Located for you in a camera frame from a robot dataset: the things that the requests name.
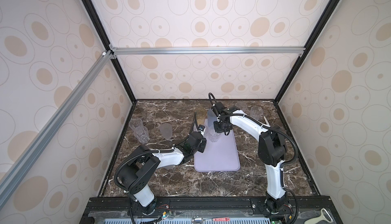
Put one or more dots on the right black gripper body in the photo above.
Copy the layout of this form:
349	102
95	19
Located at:
219	127

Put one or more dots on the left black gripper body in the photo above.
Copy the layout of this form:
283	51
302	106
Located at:
200	147

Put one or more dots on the blue grey plastic cup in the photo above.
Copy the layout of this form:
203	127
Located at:
211	116

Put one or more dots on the clear small tumbler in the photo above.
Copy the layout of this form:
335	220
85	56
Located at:
204	130

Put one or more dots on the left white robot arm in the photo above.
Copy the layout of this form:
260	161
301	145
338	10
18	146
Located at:
134	172

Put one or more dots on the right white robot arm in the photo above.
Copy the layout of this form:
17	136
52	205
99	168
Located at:
275	149

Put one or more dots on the lavender plastic tray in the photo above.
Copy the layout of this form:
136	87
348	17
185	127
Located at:
221	156

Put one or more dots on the frosted plastic cup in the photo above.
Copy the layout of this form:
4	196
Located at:
166	130

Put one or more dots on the clear tumbler left front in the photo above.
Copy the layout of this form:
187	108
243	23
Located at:
142	134

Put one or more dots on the clear tumbler left back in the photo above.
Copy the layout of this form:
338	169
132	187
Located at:
134	123

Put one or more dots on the white peeler tool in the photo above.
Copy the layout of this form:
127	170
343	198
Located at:
324	216

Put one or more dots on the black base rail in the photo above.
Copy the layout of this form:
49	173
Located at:
192	210

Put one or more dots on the aluminium frame bar back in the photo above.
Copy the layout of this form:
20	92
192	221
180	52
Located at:
208	50

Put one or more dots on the aluminium frame bar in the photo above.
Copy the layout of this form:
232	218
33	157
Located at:
208	50
14	177

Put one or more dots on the aluminium frame bar left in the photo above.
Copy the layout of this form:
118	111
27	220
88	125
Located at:
14	177

